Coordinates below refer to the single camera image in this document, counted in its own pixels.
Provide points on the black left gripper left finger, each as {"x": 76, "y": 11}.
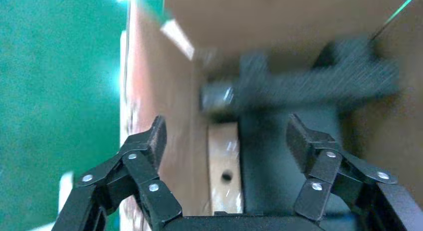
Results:
{"x": 145, "y": 176}

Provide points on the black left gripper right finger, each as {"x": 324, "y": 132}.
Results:
{"x": 330, "y": 176}

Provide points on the small taped cardboard box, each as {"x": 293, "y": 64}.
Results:
{"x": 219, "y": 150}

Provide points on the large open cardboard carton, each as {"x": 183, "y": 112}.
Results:
{"x": 165, "y": 84}

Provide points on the black metal part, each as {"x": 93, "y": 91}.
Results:
{"x": 271, "y": 156}

